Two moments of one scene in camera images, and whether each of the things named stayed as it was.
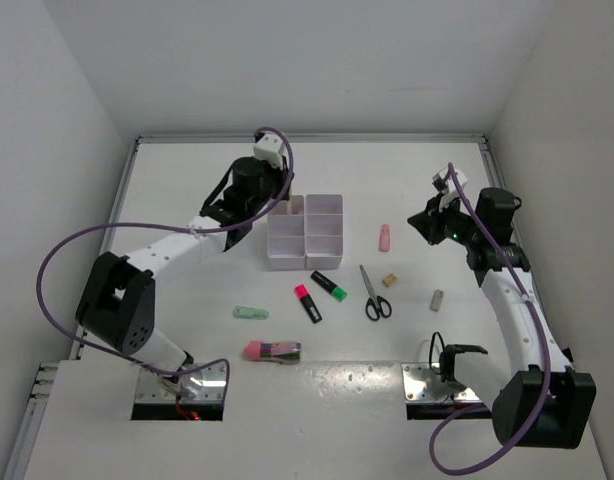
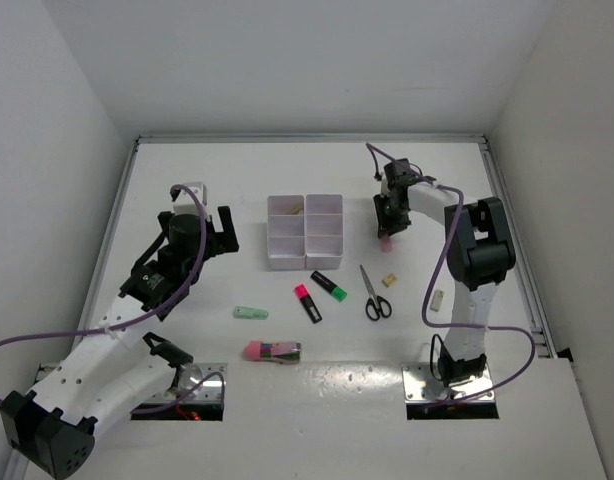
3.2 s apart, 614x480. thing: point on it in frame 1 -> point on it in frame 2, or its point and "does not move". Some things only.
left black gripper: (280, 175) -> (221, 241)
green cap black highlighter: (328, 285) does not move
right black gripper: (427, 222) -> (387, 226)
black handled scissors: (376, 305) does not move
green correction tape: (257, 313) does not move
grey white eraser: (436, 300) does not move
